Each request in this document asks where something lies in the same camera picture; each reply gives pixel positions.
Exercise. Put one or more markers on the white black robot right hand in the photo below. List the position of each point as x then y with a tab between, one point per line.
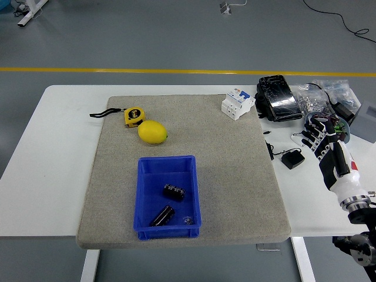
343	173

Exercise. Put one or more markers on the black cylindrical battery white print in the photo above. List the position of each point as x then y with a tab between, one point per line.
174	192

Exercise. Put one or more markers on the glossy black cylindrical battery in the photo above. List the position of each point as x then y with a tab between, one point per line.
162	216

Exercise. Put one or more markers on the blue plastic box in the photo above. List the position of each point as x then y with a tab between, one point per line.
149	188

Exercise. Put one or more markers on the green plastic connector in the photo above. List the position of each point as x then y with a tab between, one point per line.
340	128

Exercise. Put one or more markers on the light blue bowl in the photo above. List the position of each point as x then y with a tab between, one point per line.
346	126

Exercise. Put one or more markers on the small black power adapter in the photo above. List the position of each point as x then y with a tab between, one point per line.
292	159

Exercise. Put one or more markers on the clear bag of metal nuts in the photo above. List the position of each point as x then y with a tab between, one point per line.
308	100

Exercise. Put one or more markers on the clear bag of blue parts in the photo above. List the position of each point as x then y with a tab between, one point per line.
340	89

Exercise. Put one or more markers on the white table leg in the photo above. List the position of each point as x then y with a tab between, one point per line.
304	261
89	265

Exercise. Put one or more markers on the glossy black case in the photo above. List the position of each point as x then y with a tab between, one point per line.
279	98

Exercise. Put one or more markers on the white blue circuit breaker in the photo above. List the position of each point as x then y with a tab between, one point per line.
236	105

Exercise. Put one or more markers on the grey-brown felt mat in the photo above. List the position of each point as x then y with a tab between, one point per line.
205	141

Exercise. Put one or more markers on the small metal part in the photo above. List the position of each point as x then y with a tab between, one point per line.
187	219

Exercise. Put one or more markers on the yellow lemon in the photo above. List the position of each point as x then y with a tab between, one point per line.
152	132

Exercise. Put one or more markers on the white floor power strip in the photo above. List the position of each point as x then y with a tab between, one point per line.
225	7

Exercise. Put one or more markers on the yellow tape measure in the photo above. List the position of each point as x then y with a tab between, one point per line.
134	116

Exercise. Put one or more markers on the metal table bracket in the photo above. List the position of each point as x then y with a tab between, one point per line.
267	247

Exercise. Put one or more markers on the white metal frame foot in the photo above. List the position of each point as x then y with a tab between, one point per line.
29	14

